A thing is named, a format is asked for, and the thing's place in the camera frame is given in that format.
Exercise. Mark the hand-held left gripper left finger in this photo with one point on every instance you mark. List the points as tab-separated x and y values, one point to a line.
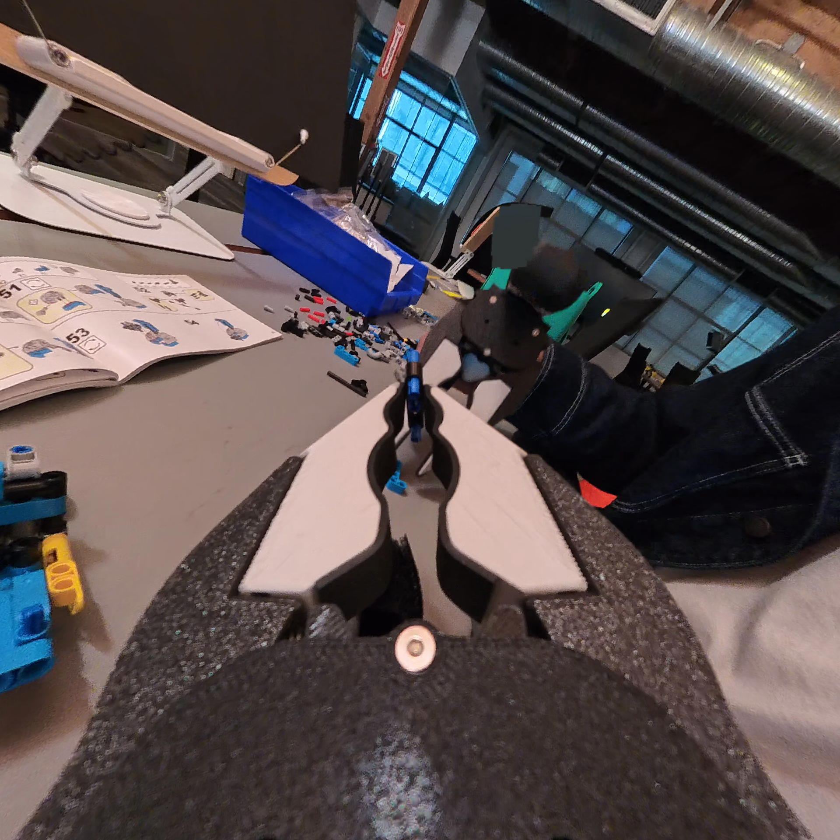
315	518

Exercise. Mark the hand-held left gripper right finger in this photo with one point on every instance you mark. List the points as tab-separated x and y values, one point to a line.
512	518

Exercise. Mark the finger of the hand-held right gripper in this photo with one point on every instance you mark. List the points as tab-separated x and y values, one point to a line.
438	348
502	400

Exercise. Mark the short black ridged beam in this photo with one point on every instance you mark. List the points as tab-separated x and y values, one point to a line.
415	410

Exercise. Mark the blue L-shaped beam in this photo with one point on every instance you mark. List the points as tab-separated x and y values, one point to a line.
396	482
346	354

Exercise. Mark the pile of small brick parts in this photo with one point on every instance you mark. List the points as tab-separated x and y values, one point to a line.
328	325

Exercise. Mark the blue yellow brick assembly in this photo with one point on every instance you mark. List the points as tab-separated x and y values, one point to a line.
19	623

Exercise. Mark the person's right forearm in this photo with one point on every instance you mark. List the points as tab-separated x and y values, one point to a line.
590	407

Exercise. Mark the grey desk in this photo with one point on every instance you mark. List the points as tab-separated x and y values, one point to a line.
197	459

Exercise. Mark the green flat panel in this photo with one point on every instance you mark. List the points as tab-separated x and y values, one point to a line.
564	318

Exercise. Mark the orange traffic cone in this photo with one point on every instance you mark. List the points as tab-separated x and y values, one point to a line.
594	493

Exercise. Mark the black angle connector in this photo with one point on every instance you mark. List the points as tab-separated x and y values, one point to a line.
359	386

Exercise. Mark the black axle rod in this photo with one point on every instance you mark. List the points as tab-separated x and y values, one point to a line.
338	379

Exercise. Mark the black angled board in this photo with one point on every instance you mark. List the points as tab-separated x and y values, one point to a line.
623	308

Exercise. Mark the clear parts bag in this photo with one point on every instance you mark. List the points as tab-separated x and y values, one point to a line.
354	223

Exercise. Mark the blue plastic bin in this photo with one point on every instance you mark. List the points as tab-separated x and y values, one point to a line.
308	243

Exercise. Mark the large window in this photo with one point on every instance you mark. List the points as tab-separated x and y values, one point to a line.
420	138

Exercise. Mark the open instruction booklet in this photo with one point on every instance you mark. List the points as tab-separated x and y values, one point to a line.
197	341

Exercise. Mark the dark denim jacket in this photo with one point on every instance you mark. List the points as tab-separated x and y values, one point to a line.
754	459

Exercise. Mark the white shirt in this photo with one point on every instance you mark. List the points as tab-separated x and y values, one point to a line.
774	689

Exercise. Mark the dark flat panel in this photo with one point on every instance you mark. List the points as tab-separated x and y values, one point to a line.
229	65

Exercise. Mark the white laptop stand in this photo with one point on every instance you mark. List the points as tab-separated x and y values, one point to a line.
39	197

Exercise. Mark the metal ventilation duct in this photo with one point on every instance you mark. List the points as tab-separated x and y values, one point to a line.
754	79

